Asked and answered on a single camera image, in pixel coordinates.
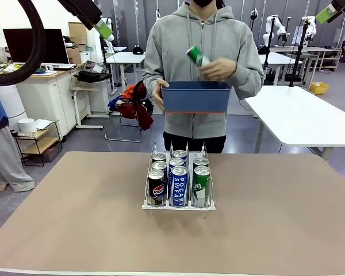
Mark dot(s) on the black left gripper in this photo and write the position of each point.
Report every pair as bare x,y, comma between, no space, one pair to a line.
80,10

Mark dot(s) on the green soda can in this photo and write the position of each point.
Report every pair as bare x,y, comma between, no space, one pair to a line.
201,161
201,191
197,56

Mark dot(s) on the blue plastic bin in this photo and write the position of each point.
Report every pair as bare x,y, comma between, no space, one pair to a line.
195,99

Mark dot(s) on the left forearm in grey sleeve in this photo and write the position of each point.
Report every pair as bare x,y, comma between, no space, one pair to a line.
250,80

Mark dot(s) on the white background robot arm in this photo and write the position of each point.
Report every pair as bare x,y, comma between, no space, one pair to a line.
268,38
312,28

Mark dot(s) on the right forearm in grey sleeve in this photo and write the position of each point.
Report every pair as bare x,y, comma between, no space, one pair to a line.
149,83

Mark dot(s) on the person's right hand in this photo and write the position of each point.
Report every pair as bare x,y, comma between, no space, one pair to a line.
158,96

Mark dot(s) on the person's left hand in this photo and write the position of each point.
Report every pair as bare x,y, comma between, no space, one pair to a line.
220,69

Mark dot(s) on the tall cardboard box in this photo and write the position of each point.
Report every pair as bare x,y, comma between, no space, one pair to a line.
76,36

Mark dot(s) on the white storage bin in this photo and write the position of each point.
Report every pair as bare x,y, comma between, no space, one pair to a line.
85,56

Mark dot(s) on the wooden shelf table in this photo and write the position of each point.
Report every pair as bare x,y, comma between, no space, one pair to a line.
319,49

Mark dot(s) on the white background table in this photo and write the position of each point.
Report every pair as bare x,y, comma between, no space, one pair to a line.
276,59
126,57

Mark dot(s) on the tray of snack packets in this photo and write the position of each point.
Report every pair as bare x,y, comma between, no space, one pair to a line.
93,66

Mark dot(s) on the small cardboard box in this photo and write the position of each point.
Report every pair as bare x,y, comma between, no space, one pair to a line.
74,54

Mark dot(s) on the black cap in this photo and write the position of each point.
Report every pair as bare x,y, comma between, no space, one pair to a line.
138,51

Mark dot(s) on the black bag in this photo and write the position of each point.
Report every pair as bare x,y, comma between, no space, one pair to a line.
92,76

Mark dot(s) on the black computer monitor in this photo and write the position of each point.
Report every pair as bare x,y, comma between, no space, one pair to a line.
54,46

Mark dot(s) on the white rolling side table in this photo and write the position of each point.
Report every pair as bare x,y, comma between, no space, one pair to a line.
83,88

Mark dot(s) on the person in grey hoodie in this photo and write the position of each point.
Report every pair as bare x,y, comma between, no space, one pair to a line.
172,43

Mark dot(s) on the yellow plastic crate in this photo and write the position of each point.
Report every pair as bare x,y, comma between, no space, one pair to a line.
319,88

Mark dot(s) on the green bowl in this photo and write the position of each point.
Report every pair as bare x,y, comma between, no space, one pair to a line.
39,71

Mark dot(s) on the pile of red orange clothes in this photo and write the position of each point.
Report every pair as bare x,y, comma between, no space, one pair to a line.
132,110

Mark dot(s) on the large white table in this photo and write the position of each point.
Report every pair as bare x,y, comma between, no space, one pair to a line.
319,120

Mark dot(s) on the white paper sheets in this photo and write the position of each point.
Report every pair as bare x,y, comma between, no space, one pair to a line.
43,123

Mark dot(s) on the white cylindrical air purifier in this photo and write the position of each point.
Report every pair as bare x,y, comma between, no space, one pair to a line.
13,103

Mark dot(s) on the white round pot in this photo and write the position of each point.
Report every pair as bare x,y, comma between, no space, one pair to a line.
26,125

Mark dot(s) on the small black wood shelf rack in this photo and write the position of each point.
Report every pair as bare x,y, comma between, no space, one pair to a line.
41,145

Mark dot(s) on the person in grey trousers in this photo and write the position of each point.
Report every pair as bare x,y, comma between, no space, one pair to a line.
5,161

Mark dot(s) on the black camera stand pole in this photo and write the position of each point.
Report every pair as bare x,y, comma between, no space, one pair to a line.
268,46
298,54

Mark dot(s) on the black metal frame chair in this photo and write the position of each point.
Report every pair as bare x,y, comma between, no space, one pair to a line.
123,140

